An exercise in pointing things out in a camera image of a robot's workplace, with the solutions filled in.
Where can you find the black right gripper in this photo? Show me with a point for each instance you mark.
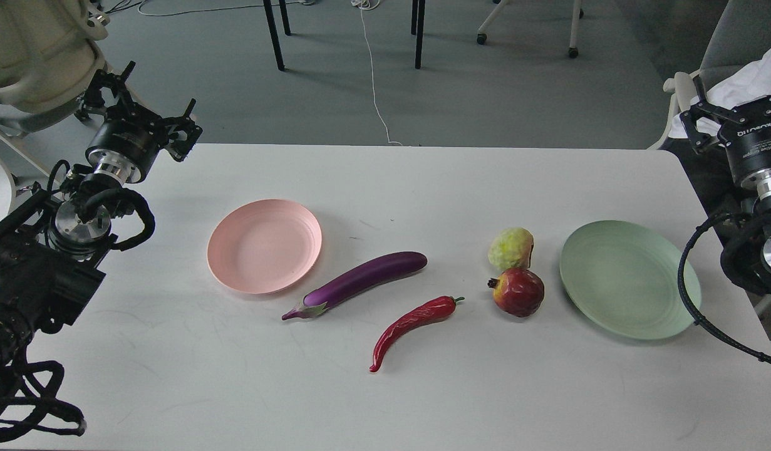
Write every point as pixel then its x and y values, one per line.
pixel 758 147

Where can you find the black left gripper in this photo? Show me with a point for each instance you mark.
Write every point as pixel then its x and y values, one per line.
pixel 126 146

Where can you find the red pomegranate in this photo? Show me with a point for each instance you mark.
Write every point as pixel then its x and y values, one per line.
pixel 517 291

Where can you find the purple eggplant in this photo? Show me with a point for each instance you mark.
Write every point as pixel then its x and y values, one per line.
pixel 357 280

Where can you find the red chili pepper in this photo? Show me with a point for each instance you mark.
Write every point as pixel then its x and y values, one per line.
pixel 430 312

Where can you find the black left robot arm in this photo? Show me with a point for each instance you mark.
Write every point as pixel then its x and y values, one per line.
pixel 51 245

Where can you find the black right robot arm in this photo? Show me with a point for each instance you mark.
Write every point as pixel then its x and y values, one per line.
pixel 746 257

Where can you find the person in white shirt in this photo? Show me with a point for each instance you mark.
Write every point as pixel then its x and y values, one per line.
pixel 748 83

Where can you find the beige office chair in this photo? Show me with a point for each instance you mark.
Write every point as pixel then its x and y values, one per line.
pixel 48 56

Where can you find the grey office chair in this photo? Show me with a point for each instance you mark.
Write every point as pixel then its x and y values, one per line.
pixel 742 35

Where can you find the light green plastic plate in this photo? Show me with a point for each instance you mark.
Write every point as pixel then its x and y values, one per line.
pixel 624 278

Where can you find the white rolling chair base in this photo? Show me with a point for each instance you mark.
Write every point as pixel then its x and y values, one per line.
pixel 503 20

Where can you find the pink plastic plate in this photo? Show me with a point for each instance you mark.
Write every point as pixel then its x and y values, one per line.
pixel 265 246

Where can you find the black table legs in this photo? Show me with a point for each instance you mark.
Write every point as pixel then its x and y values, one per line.
pixel 314 43

